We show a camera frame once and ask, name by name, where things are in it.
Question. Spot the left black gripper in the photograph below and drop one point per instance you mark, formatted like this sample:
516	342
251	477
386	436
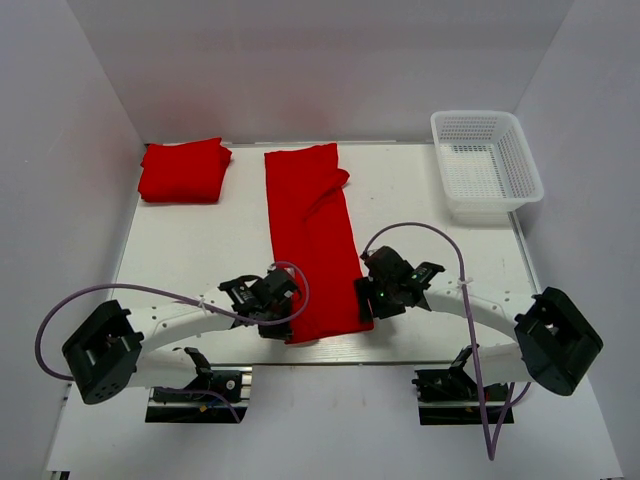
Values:
281	331

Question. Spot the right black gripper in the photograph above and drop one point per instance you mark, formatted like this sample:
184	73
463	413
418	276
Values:
365	289

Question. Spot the red t-shirt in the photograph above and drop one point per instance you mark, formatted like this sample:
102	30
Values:
311	228
188	173

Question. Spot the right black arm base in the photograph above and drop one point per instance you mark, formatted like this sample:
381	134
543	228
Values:
448	396

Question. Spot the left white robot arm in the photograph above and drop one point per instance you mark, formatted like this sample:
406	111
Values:
116	347

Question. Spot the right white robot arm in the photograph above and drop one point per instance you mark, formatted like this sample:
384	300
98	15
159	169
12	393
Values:
552	343

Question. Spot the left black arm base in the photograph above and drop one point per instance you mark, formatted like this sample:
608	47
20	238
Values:
211	395

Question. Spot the white plastic basket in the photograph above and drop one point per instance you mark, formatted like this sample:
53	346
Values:
485	163

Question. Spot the folded red t-shirt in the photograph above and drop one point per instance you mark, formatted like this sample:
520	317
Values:
188	173

